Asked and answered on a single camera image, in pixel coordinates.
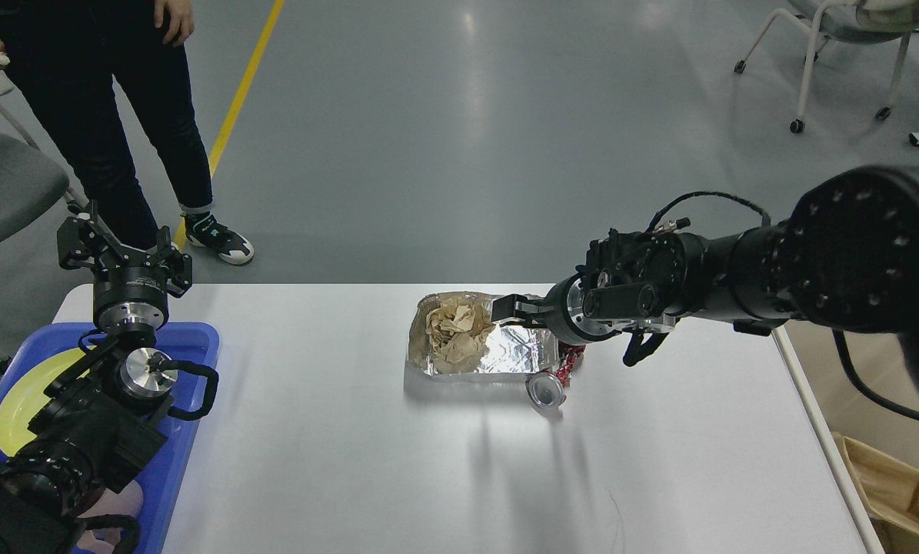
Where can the crumpled brown paper in tray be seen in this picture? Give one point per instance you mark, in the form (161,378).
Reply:
(458,327)

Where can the blue plastic tray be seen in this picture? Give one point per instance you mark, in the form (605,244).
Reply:
(160,481)

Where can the beige waste bin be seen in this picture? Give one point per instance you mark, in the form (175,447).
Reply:
(878,360)

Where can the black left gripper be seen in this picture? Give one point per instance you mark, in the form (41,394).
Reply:
(122,294)

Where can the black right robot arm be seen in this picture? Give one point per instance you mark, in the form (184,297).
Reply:
(846,259)

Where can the seated person in black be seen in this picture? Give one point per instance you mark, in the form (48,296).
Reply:
(65,57)

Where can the person's hand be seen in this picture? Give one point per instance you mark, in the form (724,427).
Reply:
(176,19)

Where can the crushed red can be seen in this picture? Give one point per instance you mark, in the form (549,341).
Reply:
(547,389)

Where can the white office chair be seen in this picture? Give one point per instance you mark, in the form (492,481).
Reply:
(853,22)

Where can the yellow plastic plate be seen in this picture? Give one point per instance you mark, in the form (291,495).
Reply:
(27,396)

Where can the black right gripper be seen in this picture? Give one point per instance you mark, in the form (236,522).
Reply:
(560,311)

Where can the foil tray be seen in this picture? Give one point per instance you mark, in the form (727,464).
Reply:
(512,353)

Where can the grey chair with wheels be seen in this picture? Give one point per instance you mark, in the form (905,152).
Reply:
(30,182)

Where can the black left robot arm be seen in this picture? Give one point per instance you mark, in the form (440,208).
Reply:
(100,426)

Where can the brown paper bag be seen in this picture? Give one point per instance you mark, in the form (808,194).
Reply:
(889,491)

